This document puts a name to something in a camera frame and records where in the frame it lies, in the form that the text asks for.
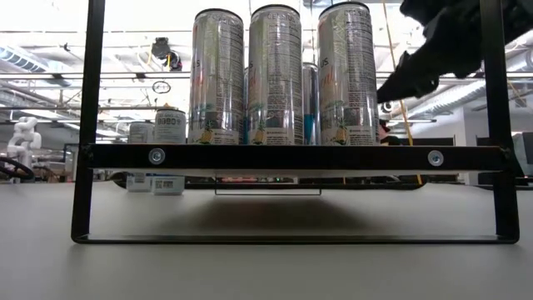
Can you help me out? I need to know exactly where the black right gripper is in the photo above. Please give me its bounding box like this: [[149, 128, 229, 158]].
[[376, 0, 484, 104]]

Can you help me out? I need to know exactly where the wooden tray board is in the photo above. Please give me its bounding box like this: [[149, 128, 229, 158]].
[[70, 0, 521, 245]]

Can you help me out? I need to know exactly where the black aluminium table frame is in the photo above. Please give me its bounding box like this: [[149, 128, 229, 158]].
[[110, 136, 533, 192]]

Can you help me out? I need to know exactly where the white Celsius can black lid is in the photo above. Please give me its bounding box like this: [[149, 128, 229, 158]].
[[152, 107, 187, 196], [316, 1, 381, 147], [246, 3, 305, 146], [187, 7, 247, 146], [126, 120, 156, 193]]

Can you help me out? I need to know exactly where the yellow hanging cord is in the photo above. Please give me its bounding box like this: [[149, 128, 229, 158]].
[[381, 0, 424, 187]]

